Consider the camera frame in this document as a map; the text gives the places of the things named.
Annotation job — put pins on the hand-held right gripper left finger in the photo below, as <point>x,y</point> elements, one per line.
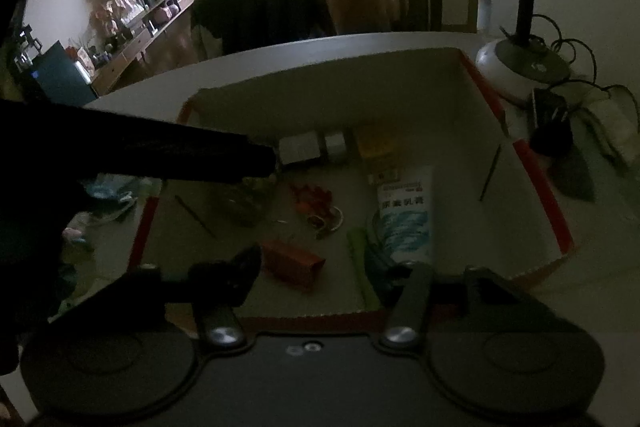
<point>232,272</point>

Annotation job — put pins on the black chair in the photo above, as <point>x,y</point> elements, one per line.
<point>260,12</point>

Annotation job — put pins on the black power adapter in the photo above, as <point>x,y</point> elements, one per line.
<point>550,127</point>

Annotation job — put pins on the white lamp base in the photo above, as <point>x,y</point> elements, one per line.
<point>520,62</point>

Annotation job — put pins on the pink flower bouquet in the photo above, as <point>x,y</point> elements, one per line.
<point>106,19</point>

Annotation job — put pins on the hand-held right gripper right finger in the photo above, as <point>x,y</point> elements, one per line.
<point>392,279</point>

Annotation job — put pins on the white cloth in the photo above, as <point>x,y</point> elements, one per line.
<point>612,122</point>

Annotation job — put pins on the white bottle silver cap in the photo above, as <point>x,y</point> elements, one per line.
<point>310,148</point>

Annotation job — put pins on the yellow carton box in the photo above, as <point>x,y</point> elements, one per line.
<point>380,152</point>

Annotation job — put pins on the pink bag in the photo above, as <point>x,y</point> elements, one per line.
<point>166,11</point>

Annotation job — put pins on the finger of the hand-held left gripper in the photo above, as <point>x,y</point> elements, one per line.
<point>200,154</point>

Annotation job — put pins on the green lip balm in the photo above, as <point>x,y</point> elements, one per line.
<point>361,264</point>

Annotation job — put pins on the small red box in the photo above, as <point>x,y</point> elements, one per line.
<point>295,264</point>

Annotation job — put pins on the wooden sideboard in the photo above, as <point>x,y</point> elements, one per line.
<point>150,42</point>

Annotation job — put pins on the white cream tube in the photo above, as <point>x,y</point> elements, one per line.
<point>405,217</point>

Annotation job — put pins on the blue storage box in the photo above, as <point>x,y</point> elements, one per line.
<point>62,77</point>

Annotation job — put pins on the red cardboard box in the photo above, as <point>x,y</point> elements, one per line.
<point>310,107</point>

